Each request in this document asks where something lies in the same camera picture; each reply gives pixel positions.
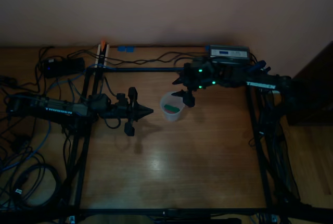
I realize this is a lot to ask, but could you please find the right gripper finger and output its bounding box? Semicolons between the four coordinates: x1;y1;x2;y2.
171;73;187;86
171;89;196;108

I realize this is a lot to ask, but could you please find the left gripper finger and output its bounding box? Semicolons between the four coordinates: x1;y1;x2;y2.
123;111;154;137
127;86;154;113

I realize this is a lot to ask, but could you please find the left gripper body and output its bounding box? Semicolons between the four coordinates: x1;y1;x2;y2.
110;101;135;121

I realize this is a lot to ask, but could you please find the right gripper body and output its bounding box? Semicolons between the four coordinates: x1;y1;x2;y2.
183;61;218;92

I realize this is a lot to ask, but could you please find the red and green cube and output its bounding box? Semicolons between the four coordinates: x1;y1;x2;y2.
163;104;182;114

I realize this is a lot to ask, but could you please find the black power supply box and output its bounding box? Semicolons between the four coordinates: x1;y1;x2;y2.
205;44;252;65

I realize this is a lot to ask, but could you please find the translucent plastic cup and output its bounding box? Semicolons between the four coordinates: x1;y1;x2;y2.
159;91;188;122

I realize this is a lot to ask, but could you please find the white strip orange tip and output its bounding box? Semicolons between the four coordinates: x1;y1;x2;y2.
96;40;110;68

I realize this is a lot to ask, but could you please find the black power adapter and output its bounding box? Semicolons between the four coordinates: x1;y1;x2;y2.
43;57;86;79

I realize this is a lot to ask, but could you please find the dark wooden cabinet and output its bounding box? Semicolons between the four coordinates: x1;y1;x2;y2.
287;41;333;127

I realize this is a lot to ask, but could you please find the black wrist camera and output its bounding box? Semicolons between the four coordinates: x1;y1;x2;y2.
116;92;129;104

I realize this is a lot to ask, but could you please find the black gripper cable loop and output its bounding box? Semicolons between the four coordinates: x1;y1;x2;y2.
104;118;123;130

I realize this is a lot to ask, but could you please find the blue network cable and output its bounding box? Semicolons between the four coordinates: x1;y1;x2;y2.
0;119;53;174
103;76;118;99

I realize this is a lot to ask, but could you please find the black aluminium frame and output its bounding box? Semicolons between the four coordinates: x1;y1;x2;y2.
61;66;313;222

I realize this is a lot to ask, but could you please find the long wavy black cable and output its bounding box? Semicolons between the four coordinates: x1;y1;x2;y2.
104;51;209;66

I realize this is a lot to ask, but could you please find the coiled black cable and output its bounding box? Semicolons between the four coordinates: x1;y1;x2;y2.
11;163;63;208

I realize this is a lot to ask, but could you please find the black cable bundle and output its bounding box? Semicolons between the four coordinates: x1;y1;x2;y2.
249;91;304;205

